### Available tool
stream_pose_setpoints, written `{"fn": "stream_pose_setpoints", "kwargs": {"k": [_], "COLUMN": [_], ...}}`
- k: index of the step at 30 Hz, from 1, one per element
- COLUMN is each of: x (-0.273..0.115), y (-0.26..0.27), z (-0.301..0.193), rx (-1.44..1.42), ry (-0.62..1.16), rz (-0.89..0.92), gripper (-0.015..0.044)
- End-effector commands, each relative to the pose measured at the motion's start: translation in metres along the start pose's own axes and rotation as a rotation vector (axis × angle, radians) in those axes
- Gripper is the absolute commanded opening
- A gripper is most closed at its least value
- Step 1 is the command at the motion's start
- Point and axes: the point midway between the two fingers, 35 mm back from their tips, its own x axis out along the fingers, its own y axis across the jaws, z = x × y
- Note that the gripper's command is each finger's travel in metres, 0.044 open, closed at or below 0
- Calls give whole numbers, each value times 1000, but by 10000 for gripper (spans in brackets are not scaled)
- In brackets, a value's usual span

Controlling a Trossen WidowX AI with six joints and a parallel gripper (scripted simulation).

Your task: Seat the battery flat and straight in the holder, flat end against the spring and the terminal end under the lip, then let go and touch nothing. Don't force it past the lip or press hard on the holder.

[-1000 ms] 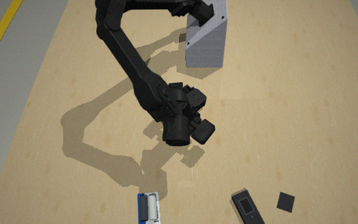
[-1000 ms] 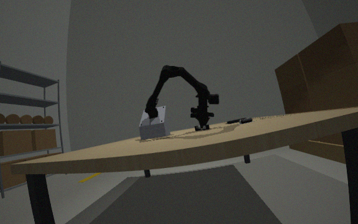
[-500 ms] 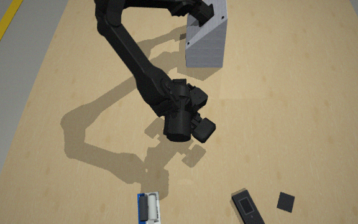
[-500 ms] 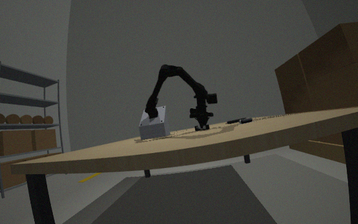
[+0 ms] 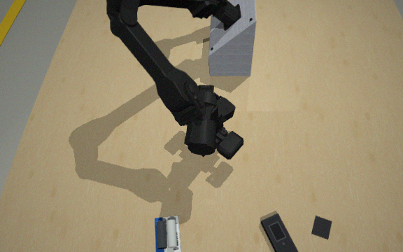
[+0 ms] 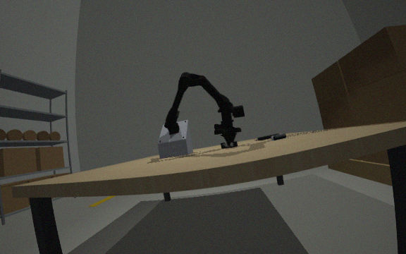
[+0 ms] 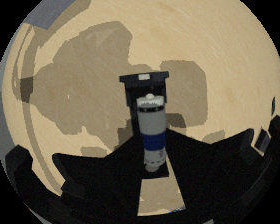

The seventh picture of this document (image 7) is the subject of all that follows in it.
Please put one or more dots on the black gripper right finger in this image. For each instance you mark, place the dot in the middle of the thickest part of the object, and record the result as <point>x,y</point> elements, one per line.
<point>194,162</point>

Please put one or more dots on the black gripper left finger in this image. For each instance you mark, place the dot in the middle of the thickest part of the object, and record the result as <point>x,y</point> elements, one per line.
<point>122,171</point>

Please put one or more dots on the grey and blue battery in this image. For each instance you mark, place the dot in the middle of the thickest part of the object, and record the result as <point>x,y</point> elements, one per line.
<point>151,112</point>

